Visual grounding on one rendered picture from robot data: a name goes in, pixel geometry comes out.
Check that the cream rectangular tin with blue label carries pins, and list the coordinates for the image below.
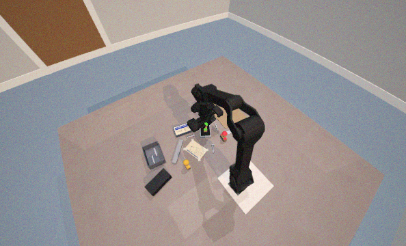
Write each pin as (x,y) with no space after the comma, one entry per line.
(182,129)

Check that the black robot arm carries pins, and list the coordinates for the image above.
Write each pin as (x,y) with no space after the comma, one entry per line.
(246,132)

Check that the cream paper card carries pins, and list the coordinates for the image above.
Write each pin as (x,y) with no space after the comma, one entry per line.
(195,149)

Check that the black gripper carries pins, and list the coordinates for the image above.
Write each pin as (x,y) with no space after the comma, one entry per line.
(195,125)

